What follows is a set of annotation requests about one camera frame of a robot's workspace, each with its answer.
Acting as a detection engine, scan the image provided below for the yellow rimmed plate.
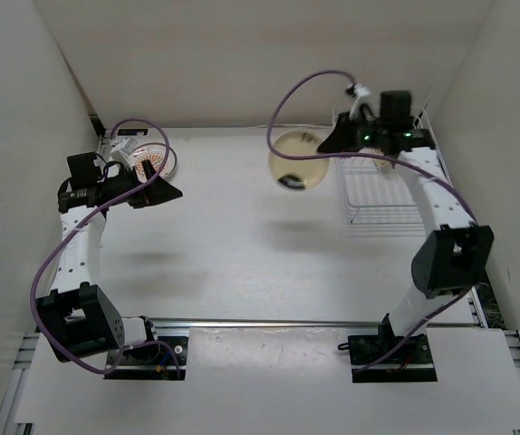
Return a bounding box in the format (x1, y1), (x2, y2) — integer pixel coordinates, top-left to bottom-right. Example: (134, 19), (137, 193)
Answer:
(267, 129), (332, 191)

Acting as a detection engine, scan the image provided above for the white wire dish rack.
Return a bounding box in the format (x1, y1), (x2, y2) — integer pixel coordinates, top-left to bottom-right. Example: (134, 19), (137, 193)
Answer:
(331, 104), (445, 225)

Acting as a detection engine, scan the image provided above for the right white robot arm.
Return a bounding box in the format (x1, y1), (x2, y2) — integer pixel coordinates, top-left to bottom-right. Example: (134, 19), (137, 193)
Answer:
(318, 85), (494, 363)

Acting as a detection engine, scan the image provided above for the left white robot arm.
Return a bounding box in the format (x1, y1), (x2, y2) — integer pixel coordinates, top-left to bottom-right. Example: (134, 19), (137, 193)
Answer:
(34, 152), (183, 363)

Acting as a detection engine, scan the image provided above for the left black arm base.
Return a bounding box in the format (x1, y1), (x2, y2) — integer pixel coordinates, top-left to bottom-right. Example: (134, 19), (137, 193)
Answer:
(103, 328), (189, 382)

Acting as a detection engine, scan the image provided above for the white front board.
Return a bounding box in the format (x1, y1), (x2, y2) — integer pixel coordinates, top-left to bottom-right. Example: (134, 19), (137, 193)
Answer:
(16, 328), (520, 434)

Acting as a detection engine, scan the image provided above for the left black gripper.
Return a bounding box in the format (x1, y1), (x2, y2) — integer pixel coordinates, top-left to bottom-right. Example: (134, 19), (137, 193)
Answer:
(99, 160), (182, 209)

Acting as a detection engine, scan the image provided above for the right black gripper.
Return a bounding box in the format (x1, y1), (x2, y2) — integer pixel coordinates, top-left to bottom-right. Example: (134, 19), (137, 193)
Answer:
(316, 111), (387, 160)

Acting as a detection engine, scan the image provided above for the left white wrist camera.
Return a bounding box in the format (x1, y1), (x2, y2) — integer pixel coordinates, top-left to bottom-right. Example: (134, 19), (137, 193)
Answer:
(110, 137), (138, 169)

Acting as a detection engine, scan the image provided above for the orange sunburst pattern plate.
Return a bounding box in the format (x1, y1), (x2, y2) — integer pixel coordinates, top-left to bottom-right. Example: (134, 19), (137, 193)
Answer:
(130, 144), (166, 182)

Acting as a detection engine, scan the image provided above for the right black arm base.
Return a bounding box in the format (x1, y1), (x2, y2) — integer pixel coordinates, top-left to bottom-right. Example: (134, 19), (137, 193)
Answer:
(337, 332), (438, 383)

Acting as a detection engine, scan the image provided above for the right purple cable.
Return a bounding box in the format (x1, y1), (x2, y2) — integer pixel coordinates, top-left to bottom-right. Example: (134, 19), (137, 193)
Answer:
(266, 70), (478, 373)

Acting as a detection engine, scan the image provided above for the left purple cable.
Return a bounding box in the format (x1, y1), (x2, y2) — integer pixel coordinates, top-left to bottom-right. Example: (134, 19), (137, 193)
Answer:
(31, 118), (182, 376)

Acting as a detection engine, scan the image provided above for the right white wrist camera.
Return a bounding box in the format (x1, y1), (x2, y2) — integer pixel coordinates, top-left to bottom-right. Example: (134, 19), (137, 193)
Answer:
(345, 83), (371, 120)

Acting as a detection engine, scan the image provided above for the aluminium frame rail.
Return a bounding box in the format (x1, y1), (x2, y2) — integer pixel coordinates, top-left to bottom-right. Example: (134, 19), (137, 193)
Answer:
(150, 316), (487, 330)

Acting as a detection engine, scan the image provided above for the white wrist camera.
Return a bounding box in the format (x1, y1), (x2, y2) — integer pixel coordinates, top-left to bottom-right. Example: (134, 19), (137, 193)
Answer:
(110, 137), (138, 169)
(345, 83), (371, 120)

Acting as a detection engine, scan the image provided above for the purple cable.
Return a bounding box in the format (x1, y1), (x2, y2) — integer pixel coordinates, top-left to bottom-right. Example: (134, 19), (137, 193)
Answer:
(266, 70), (478, 373)
(31, 118), (182, 376)

